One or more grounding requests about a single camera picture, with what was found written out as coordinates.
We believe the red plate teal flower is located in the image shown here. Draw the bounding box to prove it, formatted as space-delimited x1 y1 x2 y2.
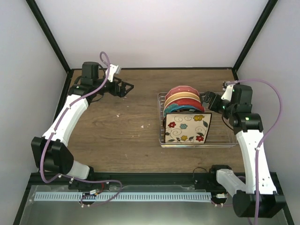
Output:
164 97 205 112

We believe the yellow round plate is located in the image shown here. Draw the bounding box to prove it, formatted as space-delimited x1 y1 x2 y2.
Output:
165 91 200 105

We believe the pink polka dot plate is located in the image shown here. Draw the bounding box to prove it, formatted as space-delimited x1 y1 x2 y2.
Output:
165 85 199 98

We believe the square floral plate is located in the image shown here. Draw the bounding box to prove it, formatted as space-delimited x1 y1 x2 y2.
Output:
165 113 212 145

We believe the blue polka dot plate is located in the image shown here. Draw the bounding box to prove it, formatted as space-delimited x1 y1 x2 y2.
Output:
163 104 196 116

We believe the black rimmed round plate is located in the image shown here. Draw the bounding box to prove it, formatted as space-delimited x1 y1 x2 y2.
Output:
163 108 202 127

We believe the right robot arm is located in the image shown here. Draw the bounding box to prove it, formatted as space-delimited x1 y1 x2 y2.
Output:
200 82 286 221

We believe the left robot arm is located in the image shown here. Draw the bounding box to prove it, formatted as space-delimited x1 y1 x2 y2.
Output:
31 62 134 189

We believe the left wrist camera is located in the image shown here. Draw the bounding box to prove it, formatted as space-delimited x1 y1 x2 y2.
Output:
109 64 121 75

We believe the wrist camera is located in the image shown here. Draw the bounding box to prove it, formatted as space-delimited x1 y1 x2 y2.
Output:
109 64 121 75
221 81 235 101

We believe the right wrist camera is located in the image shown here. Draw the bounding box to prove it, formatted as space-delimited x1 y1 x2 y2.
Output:
221 81 235 101

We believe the wire dish rack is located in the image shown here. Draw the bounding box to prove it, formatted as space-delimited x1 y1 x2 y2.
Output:
157 93 238 148

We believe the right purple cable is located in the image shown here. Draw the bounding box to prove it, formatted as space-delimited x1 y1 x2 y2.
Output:
226 79 283 225

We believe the purple cable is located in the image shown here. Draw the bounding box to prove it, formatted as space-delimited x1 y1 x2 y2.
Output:
40 51 122 207
226 79 283 225

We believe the black frame rail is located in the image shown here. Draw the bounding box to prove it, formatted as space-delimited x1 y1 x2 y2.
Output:
30 172 279 188

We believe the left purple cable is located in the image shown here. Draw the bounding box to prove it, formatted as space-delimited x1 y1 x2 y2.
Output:
40 51 122 207

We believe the white slotted cable duct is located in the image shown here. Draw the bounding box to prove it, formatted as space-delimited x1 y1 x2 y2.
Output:
34 192 211 203

